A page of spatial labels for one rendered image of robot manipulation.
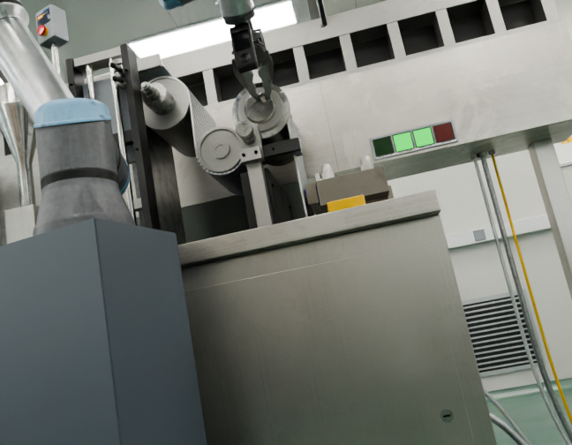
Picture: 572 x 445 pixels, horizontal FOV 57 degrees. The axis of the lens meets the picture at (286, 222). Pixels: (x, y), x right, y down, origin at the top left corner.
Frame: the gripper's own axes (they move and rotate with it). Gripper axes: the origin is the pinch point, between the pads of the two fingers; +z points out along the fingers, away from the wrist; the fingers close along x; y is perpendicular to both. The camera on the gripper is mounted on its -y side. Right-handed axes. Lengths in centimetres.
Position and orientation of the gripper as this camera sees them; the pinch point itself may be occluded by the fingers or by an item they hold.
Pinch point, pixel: (262, 97)
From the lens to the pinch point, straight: 132.8
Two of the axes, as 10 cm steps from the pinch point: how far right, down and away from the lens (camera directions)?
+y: -0.4, -6.3, 7.7
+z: 2.4, 7.5, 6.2
